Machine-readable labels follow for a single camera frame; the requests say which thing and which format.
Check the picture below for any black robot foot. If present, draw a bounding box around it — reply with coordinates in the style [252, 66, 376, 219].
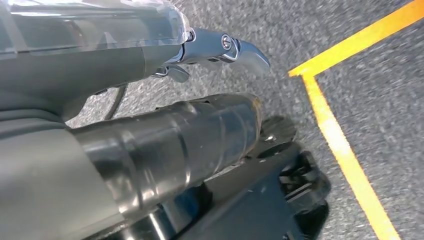
[132, 114, 332, 240]

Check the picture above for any yellow floor tape square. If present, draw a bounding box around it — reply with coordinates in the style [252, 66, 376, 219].
[287, 0, 424, 240]

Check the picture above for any thin black cable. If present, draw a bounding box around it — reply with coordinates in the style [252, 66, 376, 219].
[101, 83, 129, 122]

